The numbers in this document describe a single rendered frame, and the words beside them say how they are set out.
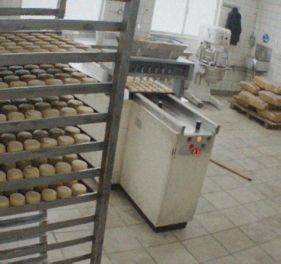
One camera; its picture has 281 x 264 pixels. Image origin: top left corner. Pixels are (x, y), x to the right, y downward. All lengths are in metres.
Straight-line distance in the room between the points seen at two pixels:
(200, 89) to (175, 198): 4.14
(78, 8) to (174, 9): 1.76
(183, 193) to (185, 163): 0.25
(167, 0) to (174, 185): 4.51
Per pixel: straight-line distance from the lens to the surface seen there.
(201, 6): 7.15
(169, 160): 2.62
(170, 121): 2.62
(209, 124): 2.73
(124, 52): 1.07
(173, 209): 2.86
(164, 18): 6.75
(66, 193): 1.23
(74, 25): 1.00
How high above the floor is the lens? 1.69
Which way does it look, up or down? 19 degrees down
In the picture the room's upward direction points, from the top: 10 degrees clockwise
